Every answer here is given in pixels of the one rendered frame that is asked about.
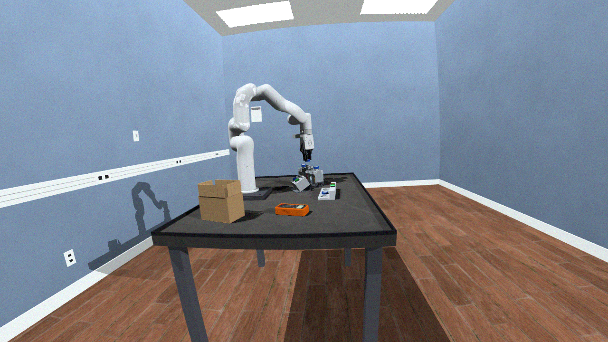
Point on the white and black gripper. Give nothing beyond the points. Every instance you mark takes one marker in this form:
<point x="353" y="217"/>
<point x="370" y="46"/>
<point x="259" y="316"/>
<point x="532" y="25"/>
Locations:
<point x="306" y="145"/>

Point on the orange digital multimeter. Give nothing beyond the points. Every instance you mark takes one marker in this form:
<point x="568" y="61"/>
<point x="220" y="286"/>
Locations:
<point x="292" y="209"/>

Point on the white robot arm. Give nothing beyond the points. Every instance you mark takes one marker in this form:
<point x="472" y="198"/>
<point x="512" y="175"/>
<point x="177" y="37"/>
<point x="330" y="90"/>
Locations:
<point x="243" y="144"/>

